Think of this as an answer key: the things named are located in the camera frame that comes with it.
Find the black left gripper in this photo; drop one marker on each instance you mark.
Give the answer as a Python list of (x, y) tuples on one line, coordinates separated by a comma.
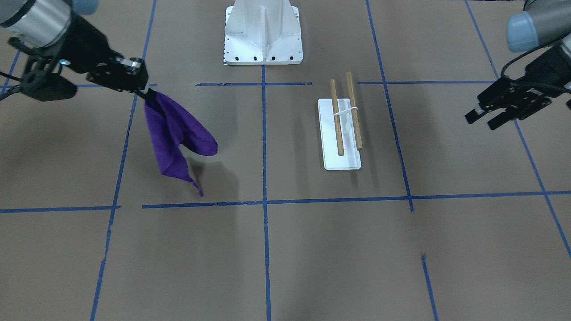
[(547, 63)]

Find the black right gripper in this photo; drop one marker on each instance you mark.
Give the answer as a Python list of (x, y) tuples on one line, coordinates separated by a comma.
[(86, 52)]

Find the purple towel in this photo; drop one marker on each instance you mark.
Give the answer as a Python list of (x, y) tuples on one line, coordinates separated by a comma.
[(170, 126)]

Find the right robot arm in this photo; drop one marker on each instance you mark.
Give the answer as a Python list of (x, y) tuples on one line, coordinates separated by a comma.
[(54, 34)]

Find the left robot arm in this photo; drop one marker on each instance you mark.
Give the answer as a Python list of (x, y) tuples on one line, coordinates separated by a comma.
[(542, 24)]

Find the white rack base tray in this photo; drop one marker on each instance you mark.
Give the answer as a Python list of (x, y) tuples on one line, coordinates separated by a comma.
[(331, 161)]

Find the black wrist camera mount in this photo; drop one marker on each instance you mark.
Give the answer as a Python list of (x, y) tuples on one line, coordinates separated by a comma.
[(41, 78)]

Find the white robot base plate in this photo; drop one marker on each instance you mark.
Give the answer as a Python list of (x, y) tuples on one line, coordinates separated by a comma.
[(262, 32)]

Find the white rack wire bracket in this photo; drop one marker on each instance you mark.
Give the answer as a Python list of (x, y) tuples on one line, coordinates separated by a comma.
[(347, 124)]

